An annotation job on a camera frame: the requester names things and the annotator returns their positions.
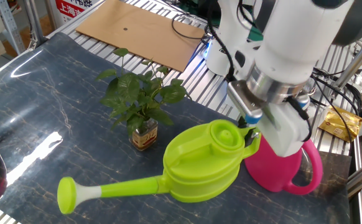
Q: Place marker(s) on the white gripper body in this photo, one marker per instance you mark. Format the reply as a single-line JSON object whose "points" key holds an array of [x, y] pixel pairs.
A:
{"points": [[283, 130]]}

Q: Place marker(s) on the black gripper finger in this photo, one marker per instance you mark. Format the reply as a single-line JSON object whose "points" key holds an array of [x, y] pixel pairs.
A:
{"points": [[250, 138], [242, 123]]}

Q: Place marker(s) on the lime green watering can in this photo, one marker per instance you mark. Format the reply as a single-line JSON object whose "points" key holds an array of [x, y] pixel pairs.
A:
{"points": [[199, 161]]}

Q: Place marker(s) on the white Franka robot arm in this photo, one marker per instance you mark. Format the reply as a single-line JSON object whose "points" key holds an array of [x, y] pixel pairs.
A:
{"points": [[286, 40]]}

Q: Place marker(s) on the green leafy plant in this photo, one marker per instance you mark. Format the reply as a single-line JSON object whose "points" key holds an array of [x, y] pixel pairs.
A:
{"points": [[131, 90]]}

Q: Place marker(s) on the pink watering can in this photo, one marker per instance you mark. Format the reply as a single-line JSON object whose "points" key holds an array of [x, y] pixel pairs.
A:
{"points": [[277, 174]]}

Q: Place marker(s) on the gold snack packet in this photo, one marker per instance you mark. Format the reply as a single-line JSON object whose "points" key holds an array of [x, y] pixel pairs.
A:
{"points": [[339, 127]]}

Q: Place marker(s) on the glass bottle with label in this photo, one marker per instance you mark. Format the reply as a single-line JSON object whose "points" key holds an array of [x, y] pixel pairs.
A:
{"points": [[143, 140]]}

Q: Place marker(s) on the brown cardboard sheet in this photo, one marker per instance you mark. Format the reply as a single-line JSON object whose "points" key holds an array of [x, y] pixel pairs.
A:
{"points": [[131, 28]]}

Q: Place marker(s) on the dark blue marble mat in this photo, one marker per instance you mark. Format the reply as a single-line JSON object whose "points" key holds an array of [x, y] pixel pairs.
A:
{"points": [[75, 155]]}

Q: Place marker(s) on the red and white sign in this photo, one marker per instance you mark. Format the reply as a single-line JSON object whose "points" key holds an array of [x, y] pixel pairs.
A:
{"points": [[70, 11]]}

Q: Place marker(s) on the grey metal pole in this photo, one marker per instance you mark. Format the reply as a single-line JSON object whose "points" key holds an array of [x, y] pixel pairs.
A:
{"points": [[35, 21]]}

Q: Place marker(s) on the perforated metal shelf upright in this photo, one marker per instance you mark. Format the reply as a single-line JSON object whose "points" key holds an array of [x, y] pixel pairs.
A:
{"points": [[10, 28]]}

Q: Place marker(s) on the aluminium profile post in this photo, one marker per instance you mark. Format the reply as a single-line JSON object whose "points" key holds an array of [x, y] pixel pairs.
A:
{"points": [[358, 59]]}

